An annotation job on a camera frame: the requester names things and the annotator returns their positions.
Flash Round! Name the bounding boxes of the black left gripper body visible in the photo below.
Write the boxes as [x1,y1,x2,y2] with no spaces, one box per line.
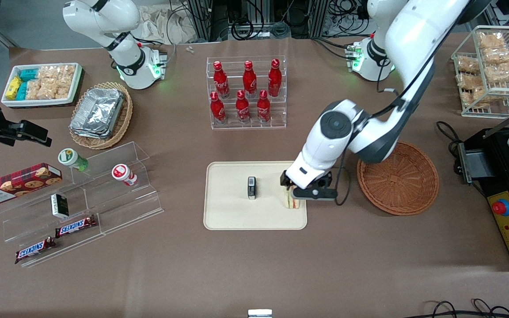
[280,170,333,191]

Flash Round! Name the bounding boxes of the triangular sandwich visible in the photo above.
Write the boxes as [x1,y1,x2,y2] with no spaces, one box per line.
[284,185,302,210]

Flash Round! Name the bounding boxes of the white snack tray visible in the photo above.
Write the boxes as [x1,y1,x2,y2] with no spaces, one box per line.
[1,62,83,109]

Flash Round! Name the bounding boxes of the cream plastic tray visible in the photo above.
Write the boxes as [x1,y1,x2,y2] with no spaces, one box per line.
[203,161,308,231]

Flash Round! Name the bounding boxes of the brown wicker basket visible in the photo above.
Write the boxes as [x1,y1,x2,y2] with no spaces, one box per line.
[357,140,440,216]

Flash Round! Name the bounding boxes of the light wicker basket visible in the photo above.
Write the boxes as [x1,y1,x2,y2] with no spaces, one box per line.
[68,82,133,150]

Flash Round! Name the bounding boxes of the clear rice cracker bag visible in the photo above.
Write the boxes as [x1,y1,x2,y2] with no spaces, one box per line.
[484,62,509,83]
[25,79,43,100]
[482,46,509,65]
[36,65,76,81]
[56,75,76,99]
[456,72,486,90]
[477,31,505,49]
[39,78,59,100]
[456,56,481,74]
[466,87,509,109]

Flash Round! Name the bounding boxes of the yellow snack packet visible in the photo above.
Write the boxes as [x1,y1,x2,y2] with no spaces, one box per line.
[5,76,22,100]

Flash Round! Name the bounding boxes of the red tartan cookie box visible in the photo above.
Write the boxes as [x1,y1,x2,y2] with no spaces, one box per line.
[0,163,63,207]

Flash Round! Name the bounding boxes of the green yogurt cup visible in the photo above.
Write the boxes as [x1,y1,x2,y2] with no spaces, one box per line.
[57,148,89,172]

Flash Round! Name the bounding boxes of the stacked aluminium foil trays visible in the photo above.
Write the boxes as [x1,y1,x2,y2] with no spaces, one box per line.
[69,87,125,140]

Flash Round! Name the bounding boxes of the clear acrylic bottle rack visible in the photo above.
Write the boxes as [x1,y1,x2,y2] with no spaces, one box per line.
[206,55,288,130]

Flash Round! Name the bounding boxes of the small black white box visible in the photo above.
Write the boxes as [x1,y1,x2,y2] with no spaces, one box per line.
[50,193,70,220]

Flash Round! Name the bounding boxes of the red cola bottle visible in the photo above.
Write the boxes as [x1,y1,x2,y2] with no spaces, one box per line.
[268,59,283,98]
[242,61,258,99]
[236,90,251,124]
[213,61,231,99]
[256,90,272,124]
[210,91,227,125]

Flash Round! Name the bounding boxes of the brown Snickers bar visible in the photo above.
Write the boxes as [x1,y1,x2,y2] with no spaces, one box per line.
[14,237,57,265]
[54,215,98,239]

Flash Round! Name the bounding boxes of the red yogurt cup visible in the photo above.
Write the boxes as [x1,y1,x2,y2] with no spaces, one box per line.
[111,163,138,187]

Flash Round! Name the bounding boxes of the clear acrylic stepped shelf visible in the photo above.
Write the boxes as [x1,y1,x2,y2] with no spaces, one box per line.
[0,141,165,269]

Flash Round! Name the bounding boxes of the beige crumpled cloth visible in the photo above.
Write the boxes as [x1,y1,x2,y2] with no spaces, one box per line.
[132,4,198,45]

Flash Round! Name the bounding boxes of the black sealing machine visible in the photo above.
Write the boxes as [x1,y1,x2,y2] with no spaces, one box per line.
[457,104,509,272]

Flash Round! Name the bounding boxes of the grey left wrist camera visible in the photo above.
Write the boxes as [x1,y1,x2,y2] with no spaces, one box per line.
[292,187,338,201]

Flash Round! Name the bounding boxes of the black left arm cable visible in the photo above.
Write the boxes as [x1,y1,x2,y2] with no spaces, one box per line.
[333,26,441,207]

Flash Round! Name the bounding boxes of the black machine power cable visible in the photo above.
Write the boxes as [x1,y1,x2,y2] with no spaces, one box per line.
[435,120,465,175]

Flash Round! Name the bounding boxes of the black left base cables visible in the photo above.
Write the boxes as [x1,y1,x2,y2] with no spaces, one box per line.
[311,37,357,61]

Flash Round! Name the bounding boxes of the right base cables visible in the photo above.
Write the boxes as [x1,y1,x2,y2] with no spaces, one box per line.
[137,38,177,68]

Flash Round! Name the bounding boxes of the coiled black cable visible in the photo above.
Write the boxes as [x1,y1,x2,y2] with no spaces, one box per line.
[230,19,255,41]

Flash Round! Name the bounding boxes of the black floor cable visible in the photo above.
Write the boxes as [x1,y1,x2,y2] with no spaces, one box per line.
[413,299,509,318]

